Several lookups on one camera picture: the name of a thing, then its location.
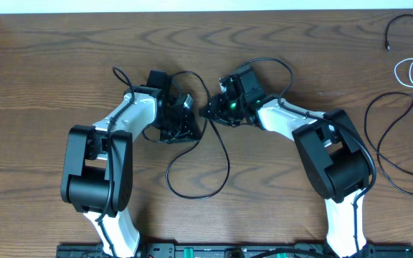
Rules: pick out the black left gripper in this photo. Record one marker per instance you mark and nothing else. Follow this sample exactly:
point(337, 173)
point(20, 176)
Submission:
point(190, 127)

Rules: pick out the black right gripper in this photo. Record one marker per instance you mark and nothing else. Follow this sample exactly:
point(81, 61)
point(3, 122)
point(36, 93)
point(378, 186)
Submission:
point(216, 113)

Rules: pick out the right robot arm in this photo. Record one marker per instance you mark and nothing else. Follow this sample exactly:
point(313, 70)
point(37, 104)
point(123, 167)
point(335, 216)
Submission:
point(336, 161)

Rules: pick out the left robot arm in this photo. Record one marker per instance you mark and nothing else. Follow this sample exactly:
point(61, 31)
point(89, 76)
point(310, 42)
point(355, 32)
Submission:
point(97, 176)

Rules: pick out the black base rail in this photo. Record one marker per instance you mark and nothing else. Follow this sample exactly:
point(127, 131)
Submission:
point(170, 250)

